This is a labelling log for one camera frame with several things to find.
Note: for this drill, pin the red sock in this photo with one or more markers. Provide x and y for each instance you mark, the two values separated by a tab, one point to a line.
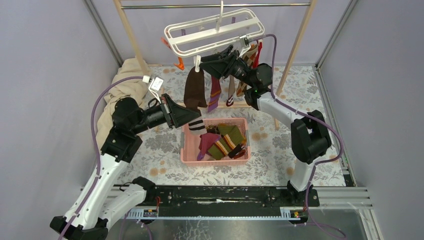
258	52

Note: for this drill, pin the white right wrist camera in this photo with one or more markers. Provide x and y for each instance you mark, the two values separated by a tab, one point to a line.
245	44

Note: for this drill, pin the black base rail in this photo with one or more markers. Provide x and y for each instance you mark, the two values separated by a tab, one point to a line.
186	201

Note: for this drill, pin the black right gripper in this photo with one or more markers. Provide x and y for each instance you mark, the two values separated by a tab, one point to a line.
221	67

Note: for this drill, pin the orange beige argyle sock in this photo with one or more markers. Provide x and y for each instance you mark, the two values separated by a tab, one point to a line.
250	58

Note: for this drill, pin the white clip sock hanger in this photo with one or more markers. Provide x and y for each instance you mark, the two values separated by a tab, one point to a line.
198	36

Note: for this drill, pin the dark brown striped sock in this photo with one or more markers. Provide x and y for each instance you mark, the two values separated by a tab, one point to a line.
194	99

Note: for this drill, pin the grey maroon striped sock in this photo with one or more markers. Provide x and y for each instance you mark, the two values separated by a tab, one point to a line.
231	91

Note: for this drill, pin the green maroon striped sock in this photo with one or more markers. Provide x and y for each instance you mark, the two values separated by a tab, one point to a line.
221	148

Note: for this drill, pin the green orange sock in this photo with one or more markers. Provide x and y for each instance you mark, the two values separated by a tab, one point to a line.
231	136

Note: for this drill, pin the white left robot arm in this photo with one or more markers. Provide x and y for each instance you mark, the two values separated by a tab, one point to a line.
91	217

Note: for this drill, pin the beige crumpled cloth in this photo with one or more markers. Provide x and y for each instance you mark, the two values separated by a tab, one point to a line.
134	88

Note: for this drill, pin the pink plastic basket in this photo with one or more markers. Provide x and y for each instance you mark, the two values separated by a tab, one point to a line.
190	145

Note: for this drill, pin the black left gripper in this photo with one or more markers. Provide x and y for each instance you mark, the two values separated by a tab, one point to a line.
175	114

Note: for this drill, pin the maroon purple striped sock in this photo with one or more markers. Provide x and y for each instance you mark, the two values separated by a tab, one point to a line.
215	93

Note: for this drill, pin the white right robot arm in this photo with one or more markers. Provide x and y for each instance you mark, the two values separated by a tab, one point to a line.
310	138

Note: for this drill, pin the brown yellow argyle sock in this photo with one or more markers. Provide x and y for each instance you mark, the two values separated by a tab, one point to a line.
239	148

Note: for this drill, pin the wooden clothes rack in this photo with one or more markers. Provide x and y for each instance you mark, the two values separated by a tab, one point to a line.
138	54

